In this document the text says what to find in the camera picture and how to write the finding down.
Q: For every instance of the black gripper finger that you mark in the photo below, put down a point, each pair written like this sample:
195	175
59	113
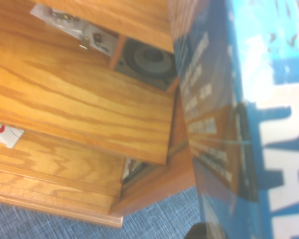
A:
204	231

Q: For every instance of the blue paperback book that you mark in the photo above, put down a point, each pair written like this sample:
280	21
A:
264	74

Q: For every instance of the white book with black picture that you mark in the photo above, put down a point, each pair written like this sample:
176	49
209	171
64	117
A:
133	169

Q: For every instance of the small wooden speaker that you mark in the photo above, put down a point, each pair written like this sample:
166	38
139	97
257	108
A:
147	59

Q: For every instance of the oak wooden bookshelf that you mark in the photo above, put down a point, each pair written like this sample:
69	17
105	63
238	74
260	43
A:
64	99

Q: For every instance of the clear plastic hardware bag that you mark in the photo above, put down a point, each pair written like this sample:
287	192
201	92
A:
64	25

